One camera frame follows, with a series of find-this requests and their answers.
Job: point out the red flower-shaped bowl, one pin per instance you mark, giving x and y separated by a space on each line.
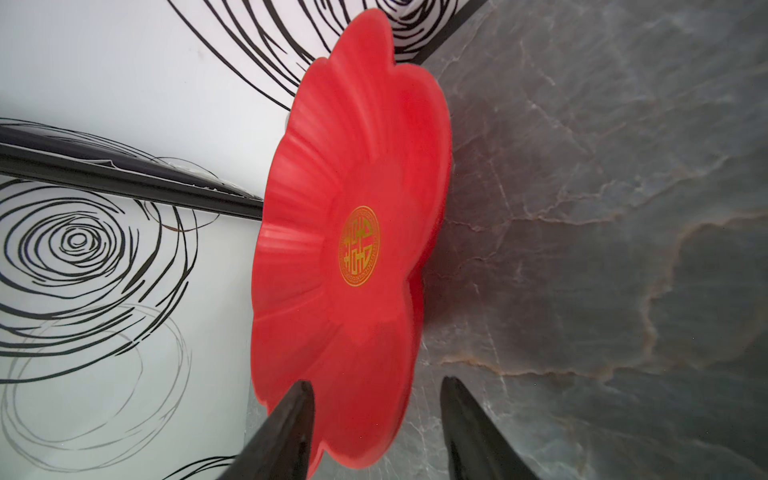
354 201

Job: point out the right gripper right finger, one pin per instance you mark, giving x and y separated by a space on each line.
476 448

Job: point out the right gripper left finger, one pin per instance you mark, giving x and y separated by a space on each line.
281 447

